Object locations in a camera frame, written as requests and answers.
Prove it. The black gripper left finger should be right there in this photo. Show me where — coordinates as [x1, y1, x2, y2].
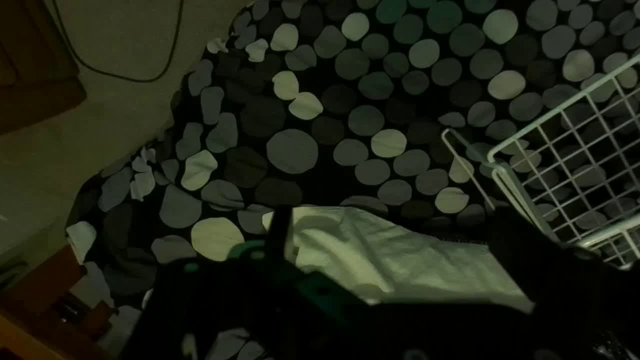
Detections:
[268, 203, 299, 265]

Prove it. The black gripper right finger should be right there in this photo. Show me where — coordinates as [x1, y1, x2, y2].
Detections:
[484, 207, 557, 315]

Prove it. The white crumpled cloth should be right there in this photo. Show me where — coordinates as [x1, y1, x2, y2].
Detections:
[262, 202, 536, 315]

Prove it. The black grey-dotted bedspread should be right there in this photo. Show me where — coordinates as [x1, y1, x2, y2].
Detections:
[67, 0, 640, 360]

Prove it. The yellow-brown armchair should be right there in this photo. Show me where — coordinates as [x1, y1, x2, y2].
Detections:
[0, 0, 89, 135]

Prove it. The white wire rack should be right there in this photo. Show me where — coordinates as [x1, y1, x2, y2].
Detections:
[440, 51, 640, 271]

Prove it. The thin black floor cable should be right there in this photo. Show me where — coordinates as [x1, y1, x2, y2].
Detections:
[48, 0, 188, 85]

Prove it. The brown wooden bunk bed frame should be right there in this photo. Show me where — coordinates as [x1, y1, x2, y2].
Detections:
[0, 242, 116, 360]

